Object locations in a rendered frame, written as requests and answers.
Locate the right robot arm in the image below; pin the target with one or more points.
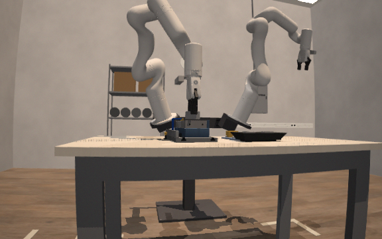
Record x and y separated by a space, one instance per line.
144 69

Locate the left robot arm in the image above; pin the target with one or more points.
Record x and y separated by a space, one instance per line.
261 75

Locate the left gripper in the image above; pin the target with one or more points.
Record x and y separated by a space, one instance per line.
303 57

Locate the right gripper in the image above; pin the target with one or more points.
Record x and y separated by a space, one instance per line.
193 93

